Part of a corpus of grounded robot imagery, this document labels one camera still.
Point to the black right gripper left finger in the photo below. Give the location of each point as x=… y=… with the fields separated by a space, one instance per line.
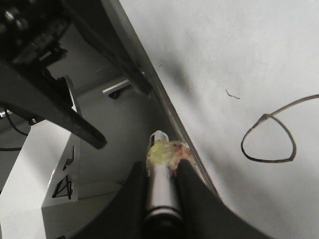
x=123 y=217

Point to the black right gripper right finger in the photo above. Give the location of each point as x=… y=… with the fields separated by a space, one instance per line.
x=205 y=216

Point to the black and white whiteboard marker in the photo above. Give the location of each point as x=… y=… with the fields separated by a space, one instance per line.
x=163 y=218

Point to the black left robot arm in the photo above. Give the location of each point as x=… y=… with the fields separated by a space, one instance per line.
x=41 y=197

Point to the white whiteboard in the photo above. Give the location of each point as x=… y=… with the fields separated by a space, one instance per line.
x=231 y=69

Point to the silver metal cylinder rod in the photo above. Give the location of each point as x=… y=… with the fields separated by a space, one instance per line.
x=118 y=86

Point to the white metal support bracket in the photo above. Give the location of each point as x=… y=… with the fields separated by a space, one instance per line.
x=79 y=183

